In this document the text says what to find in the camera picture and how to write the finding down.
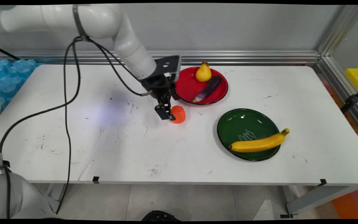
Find red plate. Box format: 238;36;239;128
174;66;229;105

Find orange cup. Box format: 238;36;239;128
170;105;186;124

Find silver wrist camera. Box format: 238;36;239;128
170;56;182;82

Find grey strap on arm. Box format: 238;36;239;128
72;5;90;41

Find green plate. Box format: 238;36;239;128
217;108;281;161

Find black round floor object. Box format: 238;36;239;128
141;210;181;222

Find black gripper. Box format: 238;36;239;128
141;74;180;121

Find orange box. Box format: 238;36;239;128
331;186;358;219

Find upright aluminium frame post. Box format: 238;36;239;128
317;5;358;57

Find black stand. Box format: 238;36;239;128
340;82;358;114

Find thick black cable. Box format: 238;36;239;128
0;36;153;165

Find yellow pear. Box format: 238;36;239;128
195;61;212;83

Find purple eggplant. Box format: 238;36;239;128
192;76;222;103

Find thin black cable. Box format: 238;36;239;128
56;40;74;215

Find black background cable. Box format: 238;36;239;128
0;43;20;60

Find long aluminium frame rail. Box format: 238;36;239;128
0;50;321;65

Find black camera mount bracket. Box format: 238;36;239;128
154;55;179;78

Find red objects behind rail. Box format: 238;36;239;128
322;80;358;144

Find blue plastic tray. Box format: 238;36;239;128
0;59;44;113

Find yellow banana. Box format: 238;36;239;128
228;128;290;153

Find short aluminium frame rail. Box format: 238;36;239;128
313;56;358;139

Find grey slanted table leg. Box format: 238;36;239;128
280;185;358;218

